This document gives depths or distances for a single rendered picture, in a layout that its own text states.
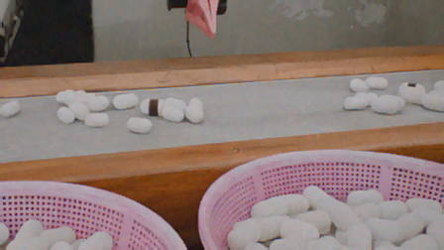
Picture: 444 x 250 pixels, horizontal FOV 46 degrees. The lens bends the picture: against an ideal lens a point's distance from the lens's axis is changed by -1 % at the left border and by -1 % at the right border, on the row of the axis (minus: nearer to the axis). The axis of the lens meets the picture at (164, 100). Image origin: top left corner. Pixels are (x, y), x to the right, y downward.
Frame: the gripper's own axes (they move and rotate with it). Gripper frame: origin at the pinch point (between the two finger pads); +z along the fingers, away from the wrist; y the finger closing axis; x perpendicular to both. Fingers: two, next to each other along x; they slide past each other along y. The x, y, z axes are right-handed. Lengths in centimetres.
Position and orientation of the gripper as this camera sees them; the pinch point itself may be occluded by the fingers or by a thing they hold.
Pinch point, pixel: (211, 32)
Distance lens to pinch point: 83.0
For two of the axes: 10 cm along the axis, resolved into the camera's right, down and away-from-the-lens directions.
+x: -1.4, 5.6, 8.2
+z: 1.9, 8.2, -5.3
